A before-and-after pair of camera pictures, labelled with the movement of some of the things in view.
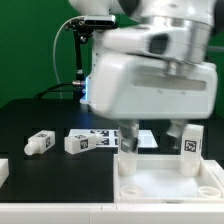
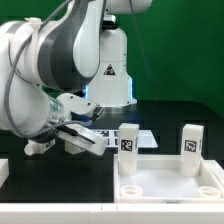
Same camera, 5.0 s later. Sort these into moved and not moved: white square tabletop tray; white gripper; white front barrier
Moved: white gripper
Not moved: white front barrier; white square tabletop tray
